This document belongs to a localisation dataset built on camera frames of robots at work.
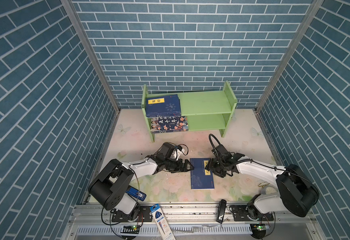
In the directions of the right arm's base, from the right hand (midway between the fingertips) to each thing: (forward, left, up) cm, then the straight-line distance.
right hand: (206, 168), depth 87 cm
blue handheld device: (-17, +37, +2) cm, 41 cm away
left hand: (-3, +10, +4) cm, 11 cm away
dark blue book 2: (-6, +3, -1) cm, 6 cm away
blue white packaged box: (-29, +21, 0) cm, 36 cm away
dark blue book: (+21, +23, +29) cm, 43 cm away
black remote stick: (-22, -7, +1) cm, 23 cm away
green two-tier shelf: (+24, +2, +24) cm, 34 cm away
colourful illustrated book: (+21, +24, +14) cm, 35 cm away
